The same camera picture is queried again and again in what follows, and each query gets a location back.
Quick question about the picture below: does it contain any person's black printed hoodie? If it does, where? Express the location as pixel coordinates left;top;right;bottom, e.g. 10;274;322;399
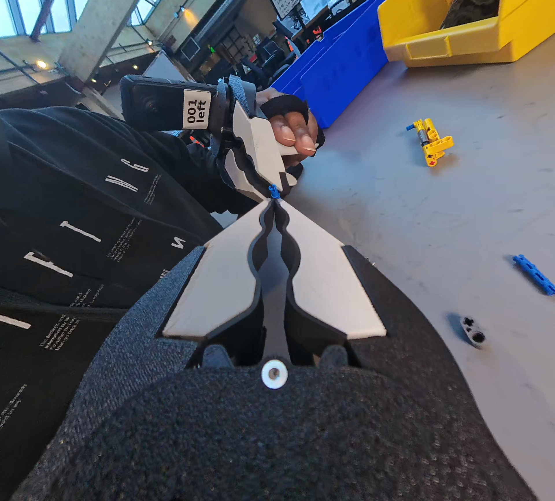
0;107;226;501

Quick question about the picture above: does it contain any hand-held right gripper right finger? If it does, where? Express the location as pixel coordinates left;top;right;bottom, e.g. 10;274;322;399
274;200;387;366

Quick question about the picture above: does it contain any grey desk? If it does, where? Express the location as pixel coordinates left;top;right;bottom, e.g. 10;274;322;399
221;46;555;501

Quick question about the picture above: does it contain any yellow storage bin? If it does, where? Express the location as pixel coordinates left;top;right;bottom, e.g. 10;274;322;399
377;0;555;68

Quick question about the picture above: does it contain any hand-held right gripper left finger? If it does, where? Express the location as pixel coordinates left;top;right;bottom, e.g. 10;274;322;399
161;200;276;366

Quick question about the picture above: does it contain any long blue pin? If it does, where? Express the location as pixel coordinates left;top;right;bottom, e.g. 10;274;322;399
513;254;555;296

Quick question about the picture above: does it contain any blue storage bin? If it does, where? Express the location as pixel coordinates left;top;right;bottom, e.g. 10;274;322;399
270;0;399;129

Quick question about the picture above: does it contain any grey cross-hole connector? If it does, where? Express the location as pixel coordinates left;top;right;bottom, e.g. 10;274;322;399
457;315;486;348

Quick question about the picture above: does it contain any concrete pillar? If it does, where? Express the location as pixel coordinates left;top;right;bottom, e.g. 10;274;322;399
58;0;174;81

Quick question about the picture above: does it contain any yellow toy piston assembly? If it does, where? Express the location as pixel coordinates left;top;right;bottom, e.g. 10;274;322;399
405;118;455;168

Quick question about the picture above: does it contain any person's left forearm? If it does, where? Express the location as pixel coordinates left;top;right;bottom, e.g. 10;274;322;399
143;128;304;216

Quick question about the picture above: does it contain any black office chair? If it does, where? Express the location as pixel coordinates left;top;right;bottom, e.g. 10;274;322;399
240;39;300;86

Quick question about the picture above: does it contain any person's left hand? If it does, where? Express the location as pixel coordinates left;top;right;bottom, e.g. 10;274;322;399
256;87;319;168

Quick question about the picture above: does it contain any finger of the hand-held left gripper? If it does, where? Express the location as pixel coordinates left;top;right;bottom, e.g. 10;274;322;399
223;148;271;203
233;102;299;192

